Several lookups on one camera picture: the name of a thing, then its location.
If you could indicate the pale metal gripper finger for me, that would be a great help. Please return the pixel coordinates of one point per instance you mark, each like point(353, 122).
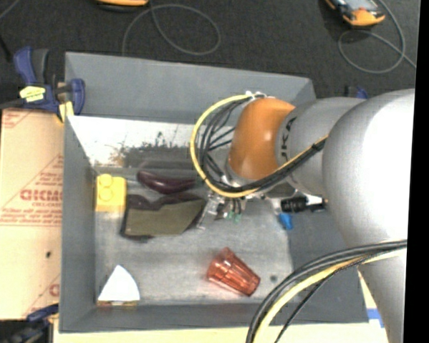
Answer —
point(211, 199)
point(211, 213)

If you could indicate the purple toy eggplant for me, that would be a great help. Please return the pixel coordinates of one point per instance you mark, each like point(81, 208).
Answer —
point(163, 183)

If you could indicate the dark green flat block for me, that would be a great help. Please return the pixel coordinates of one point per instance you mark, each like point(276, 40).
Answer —
point(162, 218)

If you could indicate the grey metal bin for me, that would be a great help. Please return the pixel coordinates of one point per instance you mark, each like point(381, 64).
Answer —
point(181, 266)

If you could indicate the orange-red clear plastic cup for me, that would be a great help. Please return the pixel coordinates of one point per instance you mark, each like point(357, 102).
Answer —
point(233, 272)

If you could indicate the yellow toy brick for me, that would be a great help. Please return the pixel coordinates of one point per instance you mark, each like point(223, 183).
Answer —
point(110, 194)

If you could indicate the white wedge block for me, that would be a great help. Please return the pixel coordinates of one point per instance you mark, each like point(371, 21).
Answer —
point(119, 286)

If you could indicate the brown cardboard board red print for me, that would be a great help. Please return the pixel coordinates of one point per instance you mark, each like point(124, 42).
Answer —
point(24, 236)

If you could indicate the black cylinder on white bracket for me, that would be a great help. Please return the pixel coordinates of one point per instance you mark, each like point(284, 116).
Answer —
point(296, 205)

